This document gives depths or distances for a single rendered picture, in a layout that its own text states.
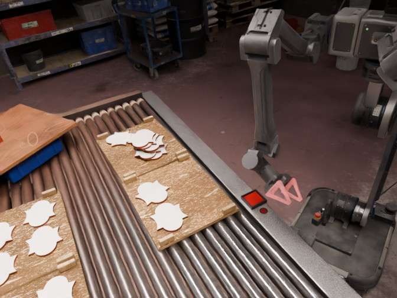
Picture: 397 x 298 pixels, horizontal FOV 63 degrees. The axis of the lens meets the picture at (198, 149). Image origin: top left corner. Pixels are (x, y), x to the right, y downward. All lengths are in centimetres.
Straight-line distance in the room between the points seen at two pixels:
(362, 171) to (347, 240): 102
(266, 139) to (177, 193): 47
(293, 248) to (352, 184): 174
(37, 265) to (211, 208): 66
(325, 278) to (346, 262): 91
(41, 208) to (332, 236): 159
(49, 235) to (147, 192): 40
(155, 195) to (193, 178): 19
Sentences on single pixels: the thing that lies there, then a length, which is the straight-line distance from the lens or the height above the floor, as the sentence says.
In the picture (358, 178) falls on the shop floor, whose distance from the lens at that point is 298.
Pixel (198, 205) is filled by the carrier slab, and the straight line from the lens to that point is 133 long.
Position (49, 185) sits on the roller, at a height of 92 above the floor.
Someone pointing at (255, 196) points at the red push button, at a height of 93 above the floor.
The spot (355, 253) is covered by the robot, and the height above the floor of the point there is 24.
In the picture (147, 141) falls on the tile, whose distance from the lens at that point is 160.
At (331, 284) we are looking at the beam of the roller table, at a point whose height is 92.
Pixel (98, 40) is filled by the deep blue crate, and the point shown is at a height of 33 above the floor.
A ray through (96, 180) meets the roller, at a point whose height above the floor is 92.
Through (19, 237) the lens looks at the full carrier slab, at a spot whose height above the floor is 94.
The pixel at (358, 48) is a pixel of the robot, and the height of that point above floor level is 142.
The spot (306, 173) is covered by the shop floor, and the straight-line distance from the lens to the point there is 292.
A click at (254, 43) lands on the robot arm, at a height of 158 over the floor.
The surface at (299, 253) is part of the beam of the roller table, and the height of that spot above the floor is 92.
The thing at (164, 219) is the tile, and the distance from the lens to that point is 129.
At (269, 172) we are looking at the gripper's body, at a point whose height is 115.
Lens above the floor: 190
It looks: 37 degrees down
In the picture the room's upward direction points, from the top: 6 degrees counter-clockwise
